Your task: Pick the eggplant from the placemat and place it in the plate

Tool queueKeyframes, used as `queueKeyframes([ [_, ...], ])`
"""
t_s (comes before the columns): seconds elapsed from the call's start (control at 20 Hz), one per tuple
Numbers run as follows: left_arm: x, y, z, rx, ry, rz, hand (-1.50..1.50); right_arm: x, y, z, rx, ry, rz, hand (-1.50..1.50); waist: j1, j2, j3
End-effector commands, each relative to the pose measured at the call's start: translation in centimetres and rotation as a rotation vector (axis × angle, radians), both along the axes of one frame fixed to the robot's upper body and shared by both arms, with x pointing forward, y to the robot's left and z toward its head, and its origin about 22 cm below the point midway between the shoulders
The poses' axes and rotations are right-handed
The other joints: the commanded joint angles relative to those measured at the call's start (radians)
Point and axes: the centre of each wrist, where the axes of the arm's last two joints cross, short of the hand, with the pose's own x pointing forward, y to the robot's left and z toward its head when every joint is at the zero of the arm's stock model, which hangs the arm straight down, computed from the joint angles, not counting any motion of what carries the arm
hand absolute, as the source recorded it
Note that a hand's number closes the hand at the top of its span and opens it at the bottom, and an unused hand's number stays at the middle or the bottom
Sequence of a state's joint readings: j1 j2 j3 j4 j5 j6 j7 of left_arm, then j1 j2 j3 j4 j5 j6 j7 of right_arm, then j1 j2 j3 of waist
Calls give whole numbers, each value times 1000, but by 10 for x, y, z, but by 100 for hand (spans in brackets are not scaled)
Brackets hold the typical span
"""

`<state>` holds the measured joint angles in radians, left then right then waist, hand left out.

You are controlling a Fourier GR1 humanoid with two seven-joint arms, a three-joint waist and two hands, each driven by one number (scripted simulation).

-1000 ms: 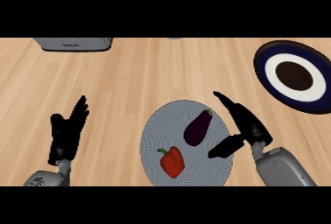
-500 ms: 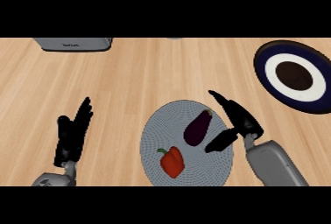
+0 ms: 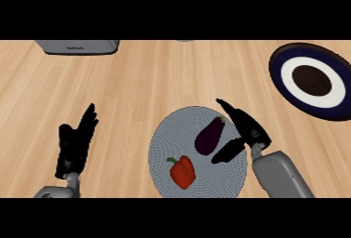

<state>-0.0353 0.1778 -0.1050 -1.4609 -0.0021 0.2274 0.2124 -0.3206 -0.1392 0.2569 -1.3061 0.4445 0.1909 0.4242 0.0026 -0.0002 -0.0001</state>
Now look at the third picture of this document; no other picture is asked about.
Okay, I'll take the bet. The navy and white plate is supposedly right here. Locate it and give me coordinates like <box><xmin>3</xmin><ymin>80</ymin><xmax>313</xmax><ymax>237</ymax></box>
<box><xmin>267</xmin><ymin>42</ymin><xmax>351</xmax><ymax>122</ymax></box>

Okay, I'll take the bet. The red bell pepper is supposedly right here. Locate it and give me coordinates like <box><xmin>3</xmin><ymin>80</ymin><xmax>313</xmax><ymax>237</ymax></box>
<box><xmin>165</xmin><ymin>155</ymin><xmax>198</xmax><ymax>191</ymax></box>

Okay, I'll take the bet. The round grey placemat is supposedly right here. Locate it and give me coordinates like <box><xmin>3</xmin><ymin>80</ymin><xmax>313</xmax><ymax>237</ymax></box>
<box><xmin>146</xmin><ymin>105</ymin><xmax>249</xmax><ymax>199</ymax></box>

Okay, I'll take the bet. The dark purple eggplant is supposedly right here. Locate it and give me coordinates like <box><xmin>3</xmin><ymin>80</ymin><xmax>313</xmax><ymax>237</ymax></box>
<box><xmin>193</xmin><ymin>115</ymin><xmax>227</xmax><ymax>156</ymax></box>

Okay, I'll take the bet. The grey appliance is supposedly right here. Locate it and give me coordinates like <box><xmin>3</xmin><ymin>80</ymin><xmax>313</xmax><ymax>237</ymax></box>
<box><xmin>34</xmin><ymin>40</ymin><xmax>121</xmax><ymax>57</ymax></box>

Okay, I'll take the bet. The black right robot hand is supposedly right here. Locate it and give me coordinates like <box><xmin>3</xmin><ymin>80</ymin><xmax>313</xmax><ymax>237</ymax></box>
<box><xmin>209</xmin><ymin>98</ymin><xmax>273</xmax><ymax>165</ymax></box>

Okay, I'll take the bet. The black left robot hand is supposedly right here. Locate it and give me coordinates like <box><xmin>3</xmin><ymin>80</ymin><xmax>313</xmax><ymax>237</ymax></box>
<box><xmin>53</xmin><ymin>102</ymin><xmax>100</xmax><ymax>180</ymax></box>

